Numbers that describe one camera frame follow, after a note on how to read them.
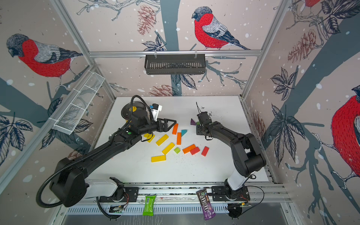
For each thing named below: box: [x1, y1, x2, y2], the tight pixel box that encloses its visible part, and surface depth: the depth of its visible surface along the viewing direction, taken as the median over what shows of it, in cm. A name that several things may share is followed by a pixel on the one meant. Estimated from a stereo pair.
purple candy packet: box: [195, 187, 216, 221], surface depth 71 cm
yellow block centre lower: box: [161, 142, 176, 156], surface depth 92 cm
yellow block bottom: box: [150, 154, 167, 163], surface depth 88 cm
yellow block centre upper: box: [155, 134, 170, 147], surface depth 97 cm
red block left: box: [189, 146, 201, 156], surface depth 92 cm
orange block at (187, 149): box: [182, 143, 197, 155], surface depth 92 cm
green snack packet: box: [142, 195, 156, 217], surface depth 71 cm
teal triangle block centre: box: [180, 129, 188, 137], surface depth 102 cm
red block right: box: [201, 145, 210, 157], surface depth 92 cm
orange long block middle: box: [176, 132, 182, 146], surface depth 97 cm
